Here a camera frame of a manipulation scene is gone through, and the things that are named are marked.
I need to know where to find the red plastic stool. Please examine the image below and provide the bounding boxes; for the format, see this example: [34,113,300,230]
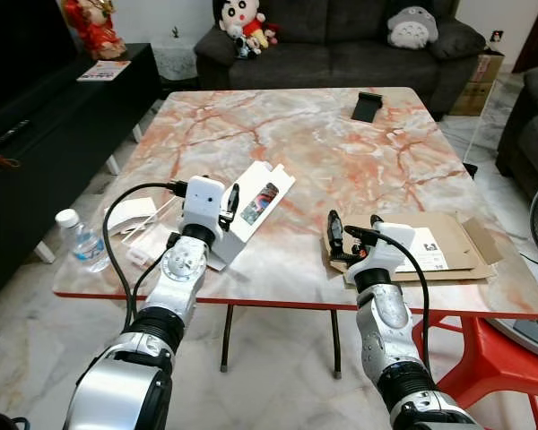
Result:
[412,309,538,430]

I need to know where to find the cartoon boy plush doll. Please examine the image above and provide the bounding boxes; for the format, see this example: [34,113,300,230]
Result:
[213,0,281,60]

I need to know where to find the black low cabinet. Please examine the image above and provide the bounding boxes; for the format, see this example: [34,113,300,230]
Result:
[0,42,163,310]

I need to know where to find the dark grey armchair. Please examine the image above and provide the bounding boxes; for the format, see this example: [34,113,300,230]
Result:
[494,64,538,203]

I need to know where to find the printed booklet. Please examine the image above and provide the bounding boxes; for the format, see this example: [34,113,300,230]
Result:
[75,59,133,83]

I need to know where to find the clear plastic water bottle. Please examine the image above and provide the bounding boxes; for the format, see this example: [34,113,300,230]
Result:
[55,208,110,275]

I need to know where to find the black television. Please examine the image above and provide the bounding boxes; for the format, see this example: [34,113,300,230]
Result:
[0,0,78,123]

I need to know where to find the dark grey sofa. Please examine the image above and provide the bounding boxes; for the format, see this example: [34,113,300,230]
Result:
[194,0,488,117]

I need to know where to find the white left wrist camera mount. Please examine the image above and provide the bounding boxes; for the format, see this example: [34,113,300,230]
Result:
[180,176,229,237]

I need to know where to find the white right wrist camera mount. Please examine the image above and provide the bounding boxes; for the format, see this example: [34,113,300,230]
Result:
[351,223,419,280]

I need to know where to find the clear plastic packaging tray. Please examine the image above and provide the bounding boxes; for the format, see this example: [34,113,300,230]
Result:
[118,202,187,268]

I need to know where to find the small black stand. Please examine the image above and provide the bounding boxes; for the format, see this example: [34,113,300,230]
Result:
[351,90,386,124]

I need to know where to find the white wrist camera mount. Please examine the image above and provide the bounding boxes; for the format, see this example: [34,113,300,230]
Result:
[351,223,419,280]
[180,176,229,237]

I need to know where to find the white lace cloth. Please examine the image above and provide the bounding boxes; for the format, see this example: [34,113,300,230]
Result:
[152,39,199,87]

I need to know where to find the white carton with window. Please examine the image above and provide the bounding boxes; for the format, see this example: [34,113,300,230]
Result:
[206,161,298,271]

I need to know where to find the white card insert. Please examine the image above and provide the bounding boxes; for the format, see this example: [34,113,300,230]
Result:
[107,196,160,237]

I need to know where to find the marble table with black legs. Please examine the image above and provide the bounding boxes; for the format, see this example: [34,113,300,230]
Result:
[52,86,538,379]

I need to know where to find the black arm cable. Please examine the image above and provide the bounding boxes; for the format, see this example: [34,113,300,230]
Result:
[343,226,432,370]
[101,181,191,334]

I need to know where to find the brown cardboard carton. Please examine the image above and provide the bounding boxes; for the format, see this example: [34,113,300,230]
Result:
[448,48,505,118]

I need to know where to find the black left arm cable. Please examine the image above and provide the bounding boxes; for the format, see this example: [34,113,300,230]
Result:
[101,181,191,334]

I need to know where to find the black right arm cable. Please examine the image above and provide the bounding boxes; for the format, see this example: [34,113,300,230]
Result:
[343,226,432,370]

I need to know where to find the grey round plush toy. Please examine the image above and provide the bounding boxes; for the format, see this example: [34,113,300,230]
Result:
[385,6,440,51]

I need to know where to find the red costume doll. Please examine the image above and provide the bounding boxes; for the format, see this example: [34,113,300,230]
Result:
[60,0,127,61]

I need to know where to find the flat brown cardboard box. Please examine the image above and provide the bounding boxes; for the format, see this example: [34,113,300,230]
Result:
[321,211,505,285]

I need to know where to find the white shipping label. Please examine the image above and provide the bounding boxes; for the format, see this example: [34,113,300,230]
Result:
[405,228,450,273]

